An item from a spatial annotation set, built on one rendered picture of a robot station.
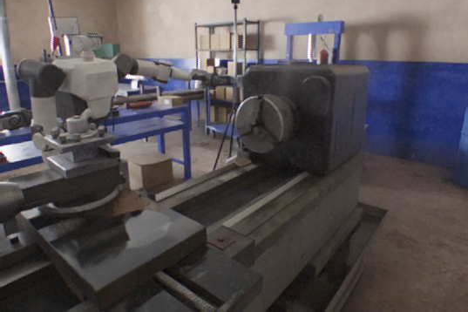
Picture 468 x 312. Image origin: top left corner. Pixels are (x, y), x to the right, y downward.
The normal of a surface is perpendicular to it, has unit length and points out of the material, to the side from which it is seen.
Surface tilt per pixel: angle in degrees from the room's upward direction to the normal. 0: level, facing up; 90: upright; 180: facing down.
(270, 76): 90
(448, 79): 90
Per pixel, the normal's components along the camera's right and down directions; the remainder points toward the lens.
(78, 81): 0.37, 0.28
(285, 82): -0.63, 0.20
